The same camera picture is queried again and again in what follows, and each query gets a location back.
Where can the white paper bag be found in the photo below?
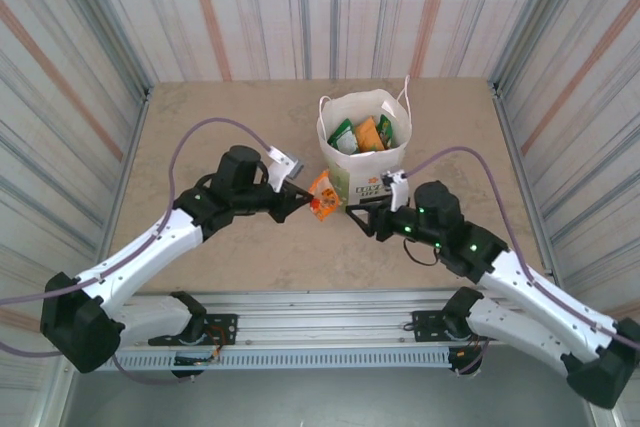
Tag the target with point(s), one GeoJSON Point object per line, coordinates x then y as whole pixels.
{"type": "Point", "coordinates": [360, 167]}

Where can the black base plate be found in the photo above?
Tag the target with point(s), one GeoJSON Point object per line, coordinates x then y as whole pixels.
{"type": "Point", "coordinates": [425, 324]}
{"type": "Point", "coordinates": [225, 327]}

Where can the green Fox's candy bag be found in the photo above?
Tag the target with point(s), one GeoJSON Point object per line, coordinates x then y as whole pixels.
{"type": "Point", "coordinates": [342, 139]}

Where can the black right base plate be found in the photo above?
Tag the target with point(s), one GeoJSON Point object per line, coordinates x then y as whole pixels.
{"type": "Point", "coordinates": [425, 324]}

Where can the yellow snack bag green print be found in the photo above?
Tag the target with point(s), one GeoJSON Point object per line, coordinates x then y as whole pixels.
{"type": "Point", "coordinates": [369, 134]}

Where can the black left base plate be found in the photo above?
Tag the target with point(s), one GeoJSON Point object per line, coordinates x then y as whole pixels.
{"type": "Point", "coordinates": [225, 327]}

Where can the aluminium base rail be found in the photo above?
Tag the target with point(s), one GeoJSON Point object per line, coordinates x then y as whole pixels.
{"type": "Point", "coordinates": [325, 322]}

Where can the aluminium side rail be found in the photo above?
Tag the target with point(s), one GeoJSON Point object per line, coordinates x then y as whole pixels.
{"type": "Point", "coordinates": [522, 172]}
{"type": "Point", "coordinates": [126, 172]}

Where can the small orange cracker packet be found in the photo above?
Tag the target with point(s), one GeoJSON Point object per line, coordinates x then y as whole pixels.
{"type": "Point", "coordinates": [325, 202]}

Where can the green printed snack bag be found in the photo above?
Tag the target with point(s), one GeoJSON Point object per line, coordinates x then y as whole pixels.
{"type": "Point", "coordinates": [386, 129]}

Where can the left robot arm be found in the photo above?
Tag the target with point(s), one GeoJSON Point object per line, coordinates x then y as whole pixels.
{"type": "Point", "coordinates": [140, 257]}

